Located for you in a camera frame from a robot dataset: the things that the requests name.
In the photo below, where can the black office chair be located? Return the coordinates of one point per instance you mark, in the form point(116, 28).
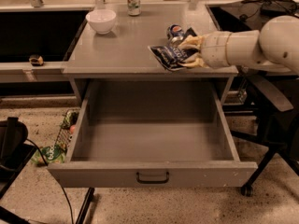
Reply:
point(274, 102)

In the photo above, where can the black power adapter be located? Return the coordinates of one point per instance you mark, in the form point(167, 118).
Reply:
point(272, 9)

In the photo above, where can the blue pepsi can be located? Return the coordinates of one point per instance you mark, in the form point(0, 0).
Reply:
point(175, 35)

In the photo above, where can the wire basket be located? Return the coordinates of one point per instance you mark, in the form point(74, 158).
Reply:
point(65, 135)

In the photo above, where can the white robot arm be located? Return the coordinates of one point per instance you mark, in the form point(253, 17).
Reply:
point(273, 48)

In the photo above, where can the grey drawer cabinet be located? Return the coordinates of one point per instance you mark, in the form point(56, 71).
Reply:
point(124, 53)

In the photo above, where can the yellow black tape measure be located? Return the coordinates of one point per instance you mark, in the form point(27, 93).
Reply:
point(36, 60)

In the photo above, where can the open grey top drawer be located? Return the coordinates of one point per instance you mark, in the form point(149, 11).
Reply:
point(125, 127)

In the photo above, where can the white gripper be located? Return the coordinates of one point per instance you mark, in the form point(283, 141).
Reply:
point(213, 49)

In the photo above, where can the blue chip bag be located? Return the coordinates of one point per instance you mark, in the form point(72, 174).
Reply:
point(169, 56)

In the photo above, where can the green snack bag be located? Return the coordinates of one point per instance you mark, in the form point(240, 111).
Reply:
point(51, 154)

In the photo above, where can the white bowl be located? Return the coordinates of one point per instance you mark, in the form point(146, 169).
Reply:
point(102, 20)

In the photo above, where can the black drawer handle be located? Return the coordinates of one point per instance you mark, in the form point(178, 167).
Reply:
point(147, 179)

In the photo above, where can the green white soda can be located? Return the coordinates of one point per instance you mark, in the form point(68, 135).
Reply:
point(134, 7)

